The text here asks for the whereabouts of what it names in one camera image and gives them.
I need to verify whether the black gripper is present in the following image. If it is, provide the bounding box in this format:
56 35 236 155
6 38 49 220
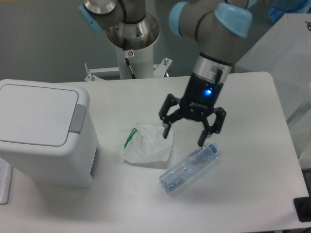
158 71 227 148

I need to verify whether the black device at table edge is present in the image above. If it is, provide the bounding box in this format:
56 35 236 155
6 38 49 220
294 197 311 222

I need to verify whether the clear plastic water bottle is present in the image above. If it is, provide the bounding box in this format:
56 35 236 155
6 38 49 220
159 144 218 193

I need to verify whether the white lidded trash can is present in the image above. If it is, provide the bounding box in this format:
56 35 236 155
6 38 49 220
0 79 99 187

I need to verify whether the white cabinet at right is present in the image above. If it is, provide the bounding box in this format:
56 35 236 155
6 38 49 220
235 14 311 169

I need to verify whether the black cable on pedestal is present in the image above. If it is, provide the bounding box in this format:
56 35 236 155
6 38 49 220
122 37 137 80

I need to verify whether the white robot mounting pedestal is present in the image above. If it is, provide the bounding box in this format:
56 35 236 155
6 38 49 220
85 45 173 82

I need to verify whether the crumpled white plastic bag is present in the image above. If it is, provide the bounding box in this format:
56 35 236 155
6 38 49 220
123 124 174 164

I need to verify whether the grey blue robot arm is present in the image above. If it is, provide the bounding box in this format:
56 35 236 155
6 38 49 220
78 0 252 146

